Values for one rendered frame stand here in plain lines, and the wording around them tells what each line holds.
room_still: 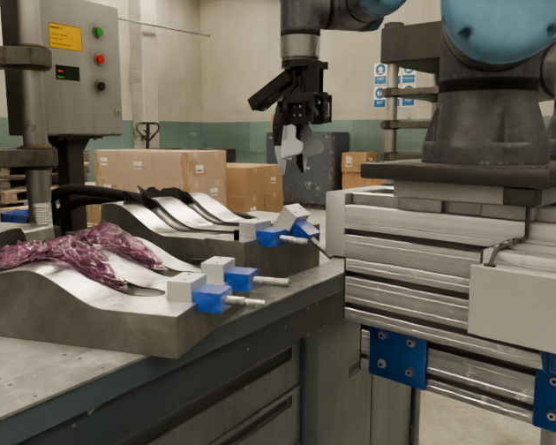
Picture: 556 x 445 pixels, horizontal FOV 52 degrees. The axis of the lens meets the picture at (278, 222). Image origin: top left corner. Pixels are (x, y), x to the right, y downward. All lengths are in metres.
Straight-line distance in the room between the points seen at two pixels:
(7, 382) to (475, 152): 0.59
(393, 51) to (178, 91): 5.50
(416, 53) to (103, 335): 4.66
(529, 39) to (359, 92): 7.93
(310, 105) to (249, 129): 8.63
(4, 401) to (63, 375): 0.07
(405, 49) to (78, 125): 3.85
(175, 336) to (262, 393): 0.41
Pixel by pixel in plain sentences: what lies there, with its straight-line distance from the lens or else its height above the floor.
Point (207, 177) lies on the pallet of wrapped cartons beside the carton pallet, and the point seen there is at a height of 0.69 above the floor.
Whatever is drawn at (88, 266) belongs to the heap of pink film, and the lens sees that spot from 0.83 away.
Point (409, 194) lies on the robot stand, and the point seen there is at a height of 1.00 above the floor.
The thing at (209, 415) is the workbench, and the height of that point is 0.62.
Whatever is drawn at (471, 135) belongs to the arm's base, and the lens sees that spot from 0.69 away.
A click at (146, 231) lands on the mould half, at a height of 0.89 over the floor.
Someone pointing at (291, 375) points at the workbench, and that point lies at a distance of 1.17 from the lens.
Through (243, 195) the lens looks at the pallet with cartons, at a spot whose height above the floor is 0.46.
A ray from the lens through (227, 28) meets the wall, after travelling 10.16.
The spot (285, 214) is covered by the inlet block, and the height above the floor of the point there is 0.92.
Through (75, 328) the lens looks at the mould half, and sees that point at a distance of 0.79.
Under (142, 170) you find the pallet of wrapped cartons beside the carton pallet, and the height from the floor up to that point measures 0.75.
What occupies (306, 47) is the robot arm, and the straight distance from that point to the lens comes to 1.08.
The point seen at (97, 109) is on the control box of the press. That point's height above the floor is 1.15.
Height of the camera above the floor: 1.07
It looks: 9 degrees down
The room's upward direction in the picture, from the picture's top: straight up
